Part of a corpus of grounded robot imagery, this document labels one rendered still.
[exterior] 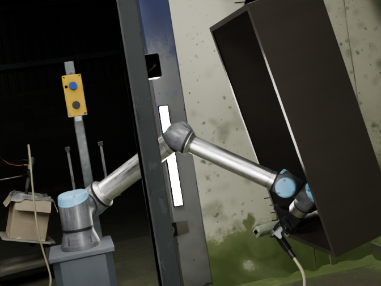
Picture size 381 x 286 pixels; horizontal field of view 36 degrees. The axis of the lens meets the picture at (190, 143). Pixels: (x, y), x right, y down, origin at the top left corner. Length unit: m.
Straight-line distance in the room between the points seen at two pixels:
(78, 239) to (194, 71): 1.35
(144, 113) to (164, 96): 1.97
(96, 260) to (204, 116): 1.27
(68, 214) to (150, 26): 1.35
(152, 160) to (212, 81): 2.08
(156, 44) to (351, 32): 1.30
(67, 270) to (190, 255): 1.09
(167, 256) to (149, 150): 0.30
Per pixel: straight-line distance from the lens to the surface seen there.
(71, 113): 3.69
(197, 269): 3.72
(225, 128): 3.66
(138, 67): 1.62
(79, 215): 2.84
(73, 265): 2.82
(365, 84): 4.03
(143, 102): 1.62
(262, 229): 2.95
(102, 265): 2.82
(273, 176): 2.65
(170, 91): 3.60
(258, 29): 2.59
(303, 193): 2.78
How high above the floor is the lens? 1.21
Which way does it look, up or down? 3 degrees down
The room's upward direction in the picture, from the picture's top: 9 degrees counter-clockwise
